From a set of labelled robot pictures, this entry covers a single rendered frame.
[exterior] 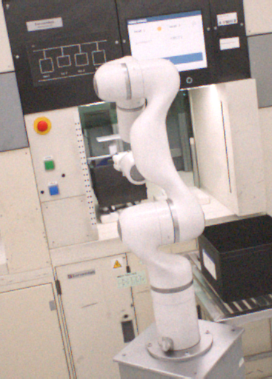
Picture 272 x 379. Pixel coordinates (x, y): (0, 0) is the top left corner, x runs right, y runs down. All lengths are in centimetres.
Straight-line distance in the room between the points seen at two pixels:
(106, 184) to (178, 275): 95
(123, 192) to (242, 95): 65
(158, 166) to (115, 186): 94
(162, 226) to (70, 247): 83
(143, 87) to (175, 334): 67
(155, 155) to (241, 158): 82
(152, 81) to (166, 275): 51
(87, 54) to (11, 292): 96
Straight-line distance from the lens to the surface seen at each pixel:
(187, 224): 147
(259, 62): 227
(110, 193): 239
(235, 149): 222
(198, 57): 219
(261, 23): 229
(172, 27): 217
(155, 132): 147
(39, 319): 233
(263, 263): 184
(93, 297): 231
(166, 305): 154
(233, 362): 169
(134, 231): 145
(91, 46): 211
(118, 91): 149
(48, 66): 210
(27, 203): 217
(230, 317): 177
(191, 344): 161
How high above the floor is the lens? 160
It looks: 14 degrees down
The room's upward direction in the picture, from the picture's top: 8 degrees counter-clockwise
